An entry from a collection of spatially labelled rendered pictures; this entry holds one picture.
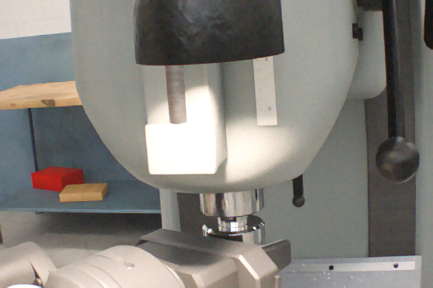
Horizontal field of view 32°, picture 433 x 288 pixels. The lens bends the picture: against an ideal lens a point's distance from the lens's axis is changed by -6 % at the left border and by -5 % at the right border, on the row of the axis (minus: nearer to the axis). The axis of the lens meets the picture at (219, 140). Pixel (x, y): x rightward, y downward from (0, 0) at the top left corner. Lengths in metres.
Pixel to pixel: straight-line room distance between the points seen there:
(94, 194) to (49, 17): 1.29
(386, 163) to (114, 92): 0.18
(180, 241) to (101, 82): 0.13
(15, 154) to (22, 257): 5.02
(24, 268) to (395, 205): 0.59
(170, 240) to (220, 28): 0.26
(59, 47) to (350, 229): 4.34
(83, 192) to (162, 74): 4.23
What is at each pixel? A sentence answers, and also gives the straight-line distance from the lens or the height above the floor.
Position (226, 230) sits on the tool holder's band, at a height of 1.27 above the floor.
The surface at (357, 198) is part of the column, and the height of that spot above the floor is 1.18.
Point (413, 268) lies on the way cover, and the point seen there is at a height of 1.09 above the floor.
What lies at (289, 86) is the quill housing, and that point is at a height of 1.38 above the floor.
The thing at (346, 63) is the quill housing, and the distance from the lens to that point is 0.51.
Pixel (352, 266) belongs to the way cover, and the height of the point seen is 1.09.
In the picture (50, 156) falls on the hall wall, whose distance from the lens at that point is 5.37.
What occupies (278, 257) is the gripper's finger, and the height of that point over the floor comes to 1.24.
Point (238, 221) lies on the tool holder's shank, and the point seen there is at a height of 1.27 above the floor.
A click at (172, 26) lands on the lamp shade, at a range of 0.35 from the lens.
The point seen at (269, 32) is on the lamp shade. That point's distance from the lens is 0.36.
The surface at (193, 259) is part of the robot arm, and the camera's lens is 0.54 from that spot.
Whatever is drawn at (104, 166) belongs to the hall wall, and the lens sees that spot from 5.23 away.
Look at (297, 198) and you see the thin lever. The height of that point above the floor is 1.29.
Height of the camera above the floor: 1.45
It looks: 12 degrees down
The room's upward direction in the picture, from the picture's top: 4 degrees counter-clockwise
